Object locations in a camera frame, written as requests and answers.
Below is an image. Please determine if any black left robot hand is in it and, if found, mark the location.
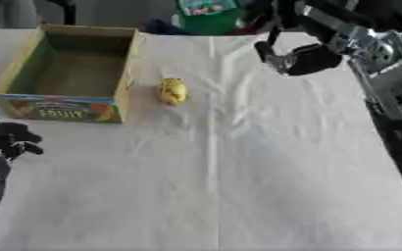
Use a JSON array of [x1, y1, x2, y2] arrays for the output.
[[0, 117, 45, 161]]

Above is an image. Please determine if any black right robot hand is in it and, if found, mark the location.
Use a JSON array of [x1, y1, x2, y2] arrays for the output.
[[252, 0, 378, 77]]

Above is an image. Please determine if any tan cardboard box green inside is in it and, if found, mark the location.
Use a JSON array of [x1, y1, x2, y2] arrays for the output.
[[0, 23, 143, 125]]

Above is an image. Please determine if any green box with print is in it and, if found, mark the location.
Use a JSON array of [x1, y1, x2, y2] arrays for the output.
[[172, 0, 246, 36]]

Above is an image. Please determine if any black chair leg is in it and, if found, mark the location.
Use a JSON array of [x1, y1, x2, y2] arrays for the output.
[[44, 0, 77, 26]]

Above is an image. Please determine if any yellow toy fruit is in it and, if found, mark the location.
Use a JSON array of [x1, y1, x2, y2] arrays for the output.
[[156, 77, 189, 107]]

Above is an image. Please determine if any dark blue bag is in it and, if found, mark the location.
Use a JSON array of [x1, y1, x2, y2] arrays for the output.
[[140, 19, 194, 36]]

